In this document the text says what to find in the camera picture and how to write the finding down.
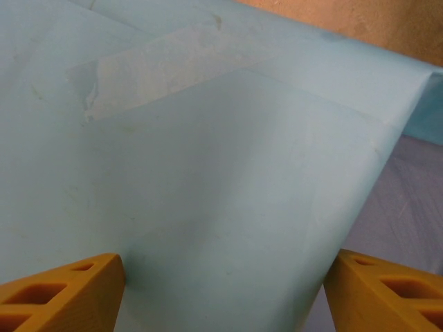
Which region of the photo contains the blue cloth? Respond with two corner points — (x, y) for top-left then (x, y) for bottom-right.
(0, 0), (443, 332)

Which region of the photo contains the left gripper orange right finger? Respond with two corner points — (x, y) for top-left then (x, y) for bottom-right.
(323, 249), (443, 332)

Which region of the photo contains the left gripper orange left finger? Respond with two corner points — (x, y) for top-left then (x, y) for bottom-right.
(0, 252), (125, 332)

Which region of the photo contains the clear tape piece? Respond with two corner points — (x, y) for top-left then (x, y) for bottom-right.
(64, 15), (280, 122)

